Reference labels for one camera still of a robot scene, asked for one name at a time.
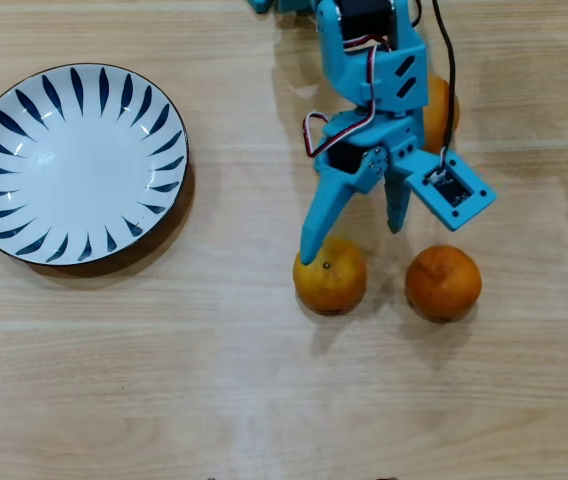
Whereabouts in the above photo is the wrist camera in blue mount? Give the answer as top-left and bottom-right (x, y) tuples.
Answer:
(392, 148), (498, 234)

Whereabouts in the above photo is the orange with brown scar lines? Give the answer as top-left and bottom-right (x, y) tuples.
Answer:
(421, 74), (461, 154)

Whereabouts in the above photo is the red white black servo wire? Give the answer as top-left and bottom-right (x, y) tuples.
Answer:
(305, 34), (395, 160)

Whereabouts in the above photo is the orange with creased top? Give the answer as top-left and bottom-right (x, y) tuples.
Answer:
(404, 244), (483, 322)

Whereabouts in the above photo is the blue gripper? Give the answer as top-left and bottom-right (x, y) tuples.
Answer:
(298, 110), (425, 265)

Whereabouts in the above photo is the black camera cable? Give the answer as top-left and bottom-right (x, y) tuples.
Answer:
(431, 0), (460, 169)

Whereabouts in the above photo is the white plate with blue stripes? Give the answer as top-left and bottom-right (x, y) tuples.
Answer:
(0, 62), (190, 267)

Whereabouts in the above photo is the orange with black stem dot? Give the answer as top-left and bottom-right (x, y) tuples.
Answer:
(292, 235), (368, 316)

